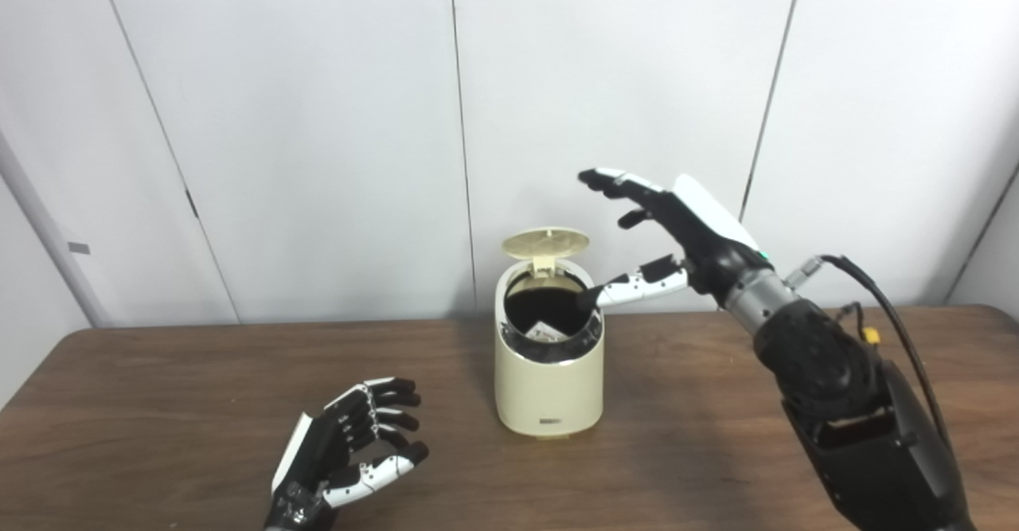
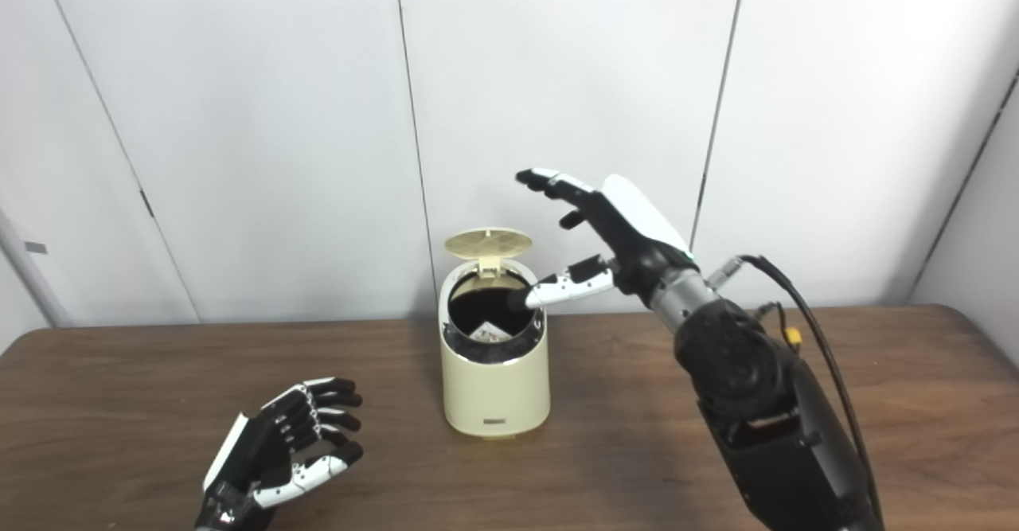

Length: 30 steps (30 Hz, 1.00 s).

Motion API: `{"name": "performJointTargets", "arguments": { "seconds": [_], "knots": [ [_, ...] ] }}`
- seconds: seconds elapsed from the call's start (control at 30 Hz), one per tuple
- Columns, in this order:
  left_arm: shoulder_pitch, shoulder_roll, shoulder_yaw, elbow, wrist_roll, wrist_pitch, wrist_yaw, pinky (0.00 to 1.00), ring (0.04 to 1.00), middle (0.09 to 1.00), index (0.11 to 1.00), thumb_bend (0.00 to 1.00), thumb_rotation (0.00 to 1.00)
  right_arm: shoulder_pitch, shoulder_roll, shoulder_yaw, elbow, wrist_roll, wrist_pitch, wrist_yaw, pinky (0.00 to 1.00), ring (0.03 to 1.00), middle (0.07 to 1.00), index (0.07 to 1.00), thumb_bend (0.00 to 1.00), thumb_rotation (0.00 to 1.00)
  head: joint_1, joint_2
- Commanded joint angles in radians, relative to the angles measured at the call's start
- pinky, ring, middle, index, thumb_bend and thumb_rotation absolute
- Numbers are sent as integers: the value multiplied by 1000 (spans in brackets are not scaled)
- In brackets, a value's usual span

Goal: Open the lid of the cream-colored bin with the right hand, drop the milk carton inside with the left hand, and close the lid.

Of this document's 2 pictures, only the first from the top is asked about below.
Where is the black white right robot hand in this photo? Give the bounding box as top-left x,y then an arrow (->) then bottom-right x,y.
577,167 -> 773,309

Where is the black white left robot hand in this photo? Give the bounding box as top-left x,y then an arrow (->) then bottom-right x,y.
264,377 -> 431,531

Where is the round cream bin lid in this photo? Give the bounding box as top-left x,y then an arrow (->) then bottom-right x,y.
502,227 -> 591,277

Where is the cream-colored desktop trash bin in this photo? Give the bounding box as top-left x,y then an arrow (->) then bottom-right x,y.
494,227 -> 606,440

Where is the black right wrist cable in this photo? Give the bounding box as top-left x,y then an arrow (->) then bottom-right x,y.
784,254 -> 952,452

